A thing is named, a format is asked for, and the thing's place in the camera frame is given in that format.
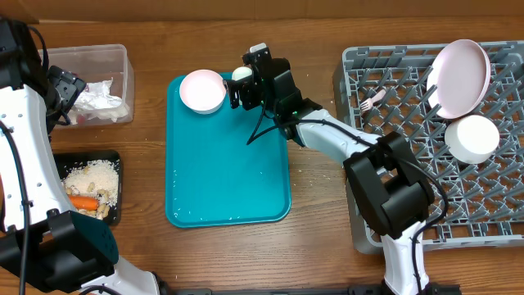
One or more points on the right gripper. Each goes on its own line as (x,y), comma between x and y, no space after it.
(233,87)

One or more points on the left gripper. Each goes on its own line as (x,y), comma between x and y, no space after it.
(69,85)

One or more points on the white paper cup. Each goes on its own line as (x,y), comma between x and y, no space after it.
(242,73)

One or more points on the pink bowl with peanuts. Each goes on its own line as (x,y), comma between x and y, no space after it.
(202,91)

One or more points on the large white tissue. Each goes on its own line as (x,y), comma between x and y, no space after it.
(98,96)

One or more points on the small white tissue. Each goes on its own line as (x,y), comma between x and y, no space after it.
(106,110)

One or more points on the rice and peanut pile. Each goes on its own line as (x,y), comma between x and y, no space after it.
(98,179)

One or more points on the orange carrot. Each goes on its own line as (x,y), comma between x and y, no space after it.
(85,203)

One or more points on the white plastic fork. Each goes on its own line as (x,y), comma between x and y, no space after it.
(368,103)

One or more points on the white round plate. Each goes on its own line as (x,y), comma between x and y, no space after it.
(459,78)

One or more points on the white bowl with rice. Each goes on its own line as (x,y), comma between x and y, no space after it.
(472,139)

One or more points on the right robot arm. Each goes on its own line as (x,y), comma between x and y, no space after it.
(391,191)

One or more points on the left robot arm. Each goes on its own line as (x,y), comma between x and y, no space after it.
(47,243)

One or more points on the grey dishwasher rack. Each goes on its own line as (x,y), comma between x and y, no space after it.
(486,199)

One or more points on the clear plastic bin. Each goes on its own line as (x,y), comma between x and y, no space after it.
(97,63)

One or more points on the black plastic tray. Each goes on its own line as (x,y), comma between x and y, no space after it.
(64,161)

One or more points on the teal serving tray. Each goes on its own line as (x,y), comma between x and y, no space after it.
(214,176)

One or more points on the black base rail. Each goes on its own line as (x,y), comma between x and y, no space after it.
(368,289)

